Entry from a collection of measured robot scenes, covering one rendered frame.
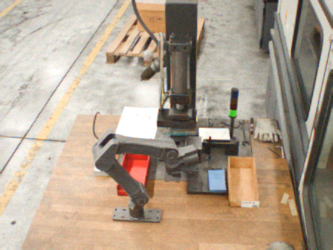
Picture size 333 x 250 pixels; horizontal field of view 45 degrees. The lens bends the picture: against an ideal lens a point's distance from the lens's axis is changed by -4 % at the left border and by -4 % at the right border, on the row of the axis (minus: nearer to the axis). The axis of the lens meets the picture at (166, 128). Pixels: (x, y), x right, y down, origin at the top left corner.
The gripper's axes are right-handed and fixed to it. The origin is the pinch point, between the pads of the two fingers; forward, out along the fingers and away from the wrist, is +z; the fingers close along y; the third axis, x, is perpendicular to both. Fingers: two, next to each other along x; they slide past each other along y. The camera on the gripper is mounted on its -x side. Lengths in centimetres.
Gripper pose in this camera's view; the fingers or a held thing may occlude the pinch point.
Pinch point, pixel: (172, 175)
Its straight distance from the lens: 178.5
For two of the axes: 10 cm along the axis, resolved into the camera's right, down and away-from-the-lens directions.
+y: 0.4, -9.3, 3.8
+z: 0.2, 3.8, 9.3
